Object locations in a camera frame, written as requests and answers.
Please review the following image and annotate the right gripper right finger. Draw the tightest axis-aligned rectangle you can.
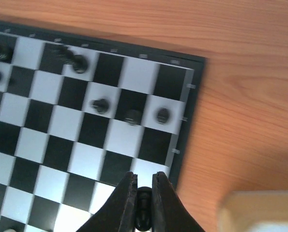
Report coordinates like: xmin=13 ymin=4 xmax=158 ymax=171
xmin=152 ymin=172 xmax=204 ymax=232

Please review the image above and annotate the yellow metal tin box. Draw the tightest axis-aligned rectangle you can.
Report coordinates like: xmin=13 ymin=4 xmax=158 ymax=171
xmin=217 ymin=190 xmax=288 ymax=232

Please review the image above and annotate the black queen piece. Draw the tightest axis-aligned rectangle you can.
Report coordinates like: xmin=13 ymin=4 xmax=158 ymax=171
xmin=53 ymin=45 xmax=89 ymax=74

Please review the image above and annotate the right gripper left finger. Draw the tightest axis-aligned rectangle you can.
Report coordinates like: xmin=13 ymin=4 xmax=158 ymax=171
xmin=77 ymin=172 xmax=137 ymax=232

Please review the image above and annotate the black knight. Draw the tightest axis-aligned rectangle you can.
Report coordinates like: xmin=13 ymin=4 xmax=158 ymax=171
xmin=0 ymin=44 xmax=13 ymax=62

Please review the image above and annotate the black silver chess board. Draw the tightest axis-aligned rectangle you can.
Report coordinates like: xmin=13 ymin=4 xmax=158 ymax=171
xmin=0 ymin=21 xmax=206 ymax=232

